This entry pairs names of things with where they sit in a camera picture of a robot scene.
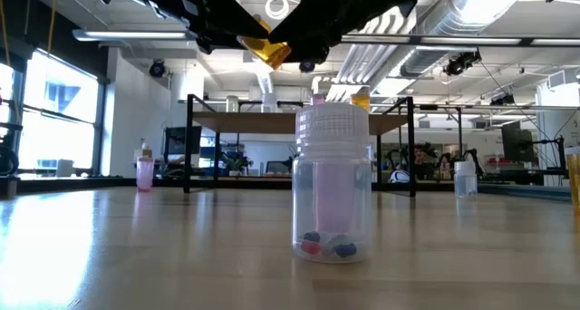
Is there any orange pill bottle white cap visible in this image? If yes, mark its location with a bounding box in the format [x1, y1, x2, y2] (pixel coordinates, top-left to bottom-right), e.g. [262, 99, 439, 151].
[350, 92, 372, 113]
[236, 15, 293, 71]
[564, 145, 580, 216]

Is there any clear pill bottle white cap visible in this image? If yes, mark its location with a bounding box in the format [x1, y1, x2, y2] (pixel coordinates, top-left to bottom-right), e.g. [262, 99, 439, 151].
[453, 160, 479, 199]
[291, 102, 374, 264]

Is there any long LED light bar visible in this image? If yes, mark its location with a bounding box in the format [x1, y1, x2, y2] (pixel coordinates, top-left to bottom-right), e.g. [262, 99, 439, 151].
[72, 27, 580, 48]

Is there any dark computer monitor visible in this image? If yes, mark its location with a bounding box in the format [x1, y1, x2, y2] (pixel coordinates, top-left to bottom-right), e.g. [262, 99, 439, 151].
[500, 121, 537, 164]
[163, 125, 203, 156]

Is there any small potted plant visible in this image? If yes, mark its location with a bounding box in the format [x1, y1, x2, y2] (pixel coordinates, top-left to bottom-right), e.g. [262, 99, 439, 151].
[221, 150, 254, 178]

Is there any blue and white ball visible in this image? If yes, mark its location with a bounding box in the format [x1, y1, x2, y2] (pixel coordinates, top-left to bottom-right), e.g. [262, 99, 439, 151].
[388, 169, 411, 185]

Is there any large window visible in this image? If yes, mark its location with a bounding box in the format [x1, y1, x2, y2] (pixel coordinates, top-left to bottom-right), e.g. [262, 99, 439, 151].
[0, 46, 108, 180]

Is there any white vent unit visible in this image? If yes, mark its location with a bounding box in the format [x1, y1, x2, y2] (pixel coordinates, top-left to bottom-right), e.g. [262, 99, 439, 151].
[546, 68, 580, 92]

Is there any black monitor stand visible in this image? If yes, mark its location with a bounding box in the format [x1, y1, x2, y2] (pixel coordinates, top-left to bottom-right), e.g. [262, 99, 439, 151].
[520, 135, 571, 187]

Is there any white coiled cable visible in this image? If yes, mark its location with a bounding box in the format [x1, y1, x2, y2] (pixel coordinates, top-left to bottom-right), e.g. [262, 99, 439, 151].
[265, 0, 291, 21]

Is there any wooden shelf with black frame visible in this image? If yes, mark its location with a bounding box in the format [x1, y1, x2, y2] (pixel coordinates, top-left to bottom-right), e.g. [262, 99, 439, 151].
[183, 93, 417, 199]

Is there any black camera with cables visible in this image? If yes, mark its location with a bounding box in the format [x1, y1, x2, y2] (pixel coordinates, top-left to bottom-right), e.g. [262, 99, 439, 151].
[442, 49, 483, 78]

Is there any yellow hanging cable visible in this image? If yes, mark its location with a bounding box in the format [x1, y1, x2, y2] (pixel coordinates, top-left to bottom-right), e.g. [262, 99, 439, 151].
[46, 0, 59, 55]
[0, 0, 11, 55]

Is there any black aluminium rig frame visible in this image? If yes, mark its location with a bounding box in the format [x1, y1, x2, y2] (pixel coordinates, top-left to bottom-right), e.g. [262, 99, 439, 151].
[0, 175, 573, 203]

